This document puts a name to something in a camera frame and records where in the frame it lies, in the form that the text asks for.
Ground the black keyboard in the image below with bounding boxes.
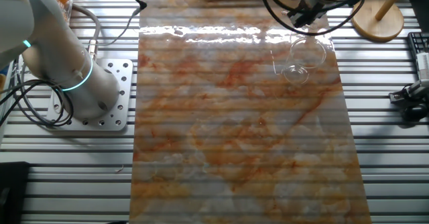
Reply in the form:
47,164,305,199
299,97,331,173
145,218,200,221
407,32,429,56

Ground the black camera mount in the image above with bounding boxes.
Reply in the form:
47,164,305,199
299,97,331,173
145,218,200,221
388,81,429,121

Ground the grey base cable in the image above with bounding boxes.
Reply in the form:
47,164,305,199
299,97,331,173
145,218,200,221
71,3,102,61

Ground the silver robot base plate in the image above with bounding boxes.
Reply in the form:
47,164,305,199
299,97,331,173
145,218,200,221
45,58,134,132

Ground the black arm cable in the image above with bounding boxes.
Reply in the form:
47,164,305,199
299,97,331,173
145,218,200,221
0,0,376,128
0,0,367,128

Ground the orange marble pattern mat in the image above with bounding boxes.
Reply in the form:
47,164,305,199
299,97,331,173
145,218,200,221
129,0,373,224

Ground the wooden mug tree stand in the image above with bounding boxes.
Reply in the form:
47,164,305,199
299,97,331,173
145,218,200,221
351,0,416,43

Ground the clear glass beaker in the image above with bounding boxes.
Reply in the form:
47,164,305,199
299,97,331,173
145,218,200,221
280,37,328,86

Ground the dark flat panel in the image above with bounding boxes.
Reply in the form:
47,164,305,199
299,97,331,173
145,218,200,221
409,0,429,25

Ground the black box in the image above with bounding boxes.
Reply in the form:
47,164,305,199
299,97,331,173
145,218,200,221
0,161,30,224

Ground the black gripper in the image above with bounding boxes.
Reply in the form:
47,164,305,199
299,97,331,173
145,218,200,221
287,1,328,29

